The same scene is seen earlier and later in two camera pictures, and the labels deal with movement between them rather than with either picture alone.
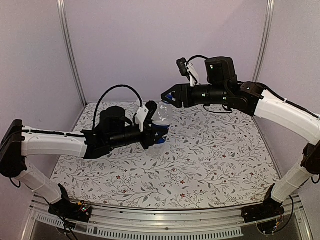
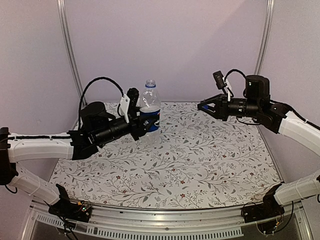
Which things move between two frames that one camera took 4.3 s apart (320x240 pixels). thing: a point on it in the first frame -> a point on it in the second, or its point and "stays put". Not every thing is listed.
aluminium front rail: x=199 y=222 stays put
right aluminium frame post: x=264 y=40 stays put
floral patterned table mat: x=217 y=159 stays put
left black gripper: x=149 y=134 -> x=137 y=122
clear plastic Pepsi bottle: x=162 y=118 -> x=150 y=106
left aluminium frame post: x=63 y=16 stays put
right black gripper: x=179 y=89 -> x=221 y=107
